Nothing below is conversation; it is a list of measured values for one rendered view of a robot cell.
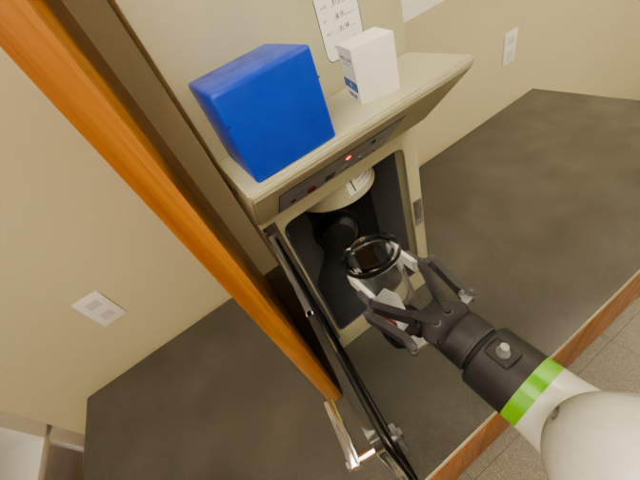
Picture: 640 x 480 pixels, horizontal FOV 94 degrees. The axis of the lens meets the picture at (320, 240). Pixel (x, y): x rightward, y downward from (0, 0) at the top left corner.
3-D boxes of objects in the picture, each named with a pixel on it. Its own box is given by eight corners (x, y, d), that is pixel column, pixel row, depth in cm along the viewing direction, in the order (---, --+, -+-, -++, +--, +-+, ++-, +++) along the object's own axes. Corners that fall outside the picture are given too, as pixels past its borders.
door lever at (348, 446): (354, 388, 45) (350, 381, 43) (390, 455, 38) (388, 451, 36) (324, 407, 44) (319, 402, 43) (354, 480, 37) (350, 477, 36)
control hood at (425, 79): (252, 220, 44) (215, 163, 37) (414, 115, 50) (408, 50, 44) (285, 261, 36) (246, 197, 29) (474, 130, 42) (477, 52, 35)
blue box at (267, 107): (230, 157, 37) (186, 83, 31) (295, 119, 39) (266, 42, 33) (258, 185, 30) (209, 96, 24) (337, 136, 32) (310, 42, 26)
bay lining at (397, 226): (293, 273, 89) (234, 176, 65) (361, 226, 94) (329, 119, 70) (339, 330, 71) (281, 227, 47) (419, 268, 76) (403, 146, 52)
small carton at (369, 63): (348, 94, 39) (335, 44, 35) (383, 79, 39) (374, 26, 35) (361, 105, 35) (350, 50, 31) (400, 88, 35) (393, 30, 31)
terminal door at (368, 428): (340, 346, 71) (270, 230, 44) (423, 496, 49) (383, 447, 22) (337, 348, 71) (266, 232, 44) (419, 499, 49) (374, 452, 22)
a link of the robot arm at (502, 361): (495, 423, 39) (538, 374, 41) (507, 398, 31) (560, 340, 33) (455, 385, 43) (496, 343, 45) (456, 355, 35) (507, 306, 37)
